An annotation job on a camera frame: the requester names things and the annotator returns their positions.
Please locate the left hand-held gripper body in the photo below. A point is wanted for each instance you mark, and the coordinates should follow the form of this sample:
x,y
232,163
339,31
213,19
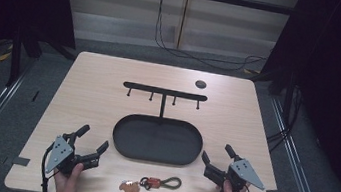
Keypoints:
x,y
61,154

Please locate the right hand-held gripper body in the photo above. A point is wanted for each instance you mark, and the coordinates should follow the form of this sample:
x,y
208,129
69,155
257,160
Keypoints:
x,y
241,173

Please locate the person's left hand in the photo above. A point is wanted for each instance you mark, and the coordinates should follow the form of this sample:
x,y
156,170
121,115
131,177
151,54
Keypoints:
x,y
67,184

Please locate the black key stand with tray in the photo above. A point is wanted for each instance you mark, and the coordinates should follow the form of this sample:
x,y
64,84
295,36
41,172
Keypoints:
x,y
157,141

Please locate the black floor tape piece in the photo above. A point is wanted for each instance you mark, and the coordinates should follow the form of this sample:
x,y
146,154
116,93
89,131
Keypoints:
x,y
35,96

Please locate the black round table grommet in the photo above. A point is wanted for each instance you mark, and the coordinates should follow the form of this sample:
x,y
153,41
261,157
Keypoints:
x,y
200,84

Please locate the black metal stand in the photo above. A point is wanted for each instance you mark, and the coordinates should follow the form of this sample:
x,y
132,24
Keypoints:
x,y
14,60

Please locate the yellow floor tape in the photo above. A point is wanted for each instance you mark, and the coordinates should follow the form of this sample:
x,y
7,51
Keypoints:
x,y
4,56

